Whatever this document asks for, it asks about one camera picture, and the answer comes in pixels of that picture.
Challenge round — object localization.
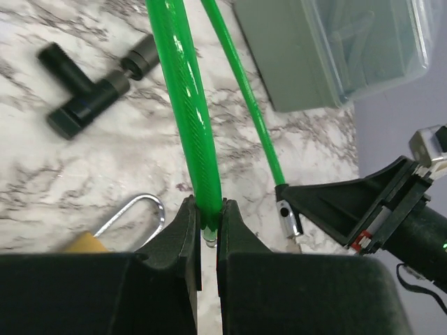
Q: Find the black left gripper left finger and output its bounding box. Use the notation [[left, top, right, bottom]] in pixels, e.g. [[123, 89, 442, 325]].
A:
[[1, 197, 201, 334]]

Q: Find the brass padlock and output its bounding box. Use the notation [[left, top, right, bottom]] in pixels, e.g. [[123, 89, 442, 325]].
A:
[[61, 193, 166, 253]]

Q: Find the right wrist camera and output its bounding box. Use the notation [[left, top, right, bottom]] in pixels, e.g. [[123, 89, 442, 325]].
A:
[[409, 125, 446, 168]]

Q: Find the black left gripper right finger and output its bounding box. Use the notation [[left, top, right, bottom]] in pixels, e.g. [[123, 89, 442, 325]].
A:
[[217, 200, 412, 334]]

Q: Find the translucent green plastic toolbox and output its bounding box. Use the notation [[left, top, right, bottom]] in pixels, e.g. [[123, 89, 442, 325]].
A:
[[233, 0, 446, 112]]

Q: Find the black T-shaped tool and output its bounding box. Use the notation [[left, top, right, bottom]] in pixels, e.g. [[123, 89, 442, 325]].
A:
[[37, 33, 159, 140]]

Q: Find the green cable lock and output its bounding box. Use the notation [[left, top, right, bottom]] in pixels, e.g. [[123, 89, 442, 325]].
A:
[[146, 1, 303, 253]]

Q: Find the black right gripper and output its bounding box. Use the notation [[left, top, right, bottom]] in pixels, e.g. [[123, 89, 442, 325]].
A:
[[281, 156, 446, 283]]

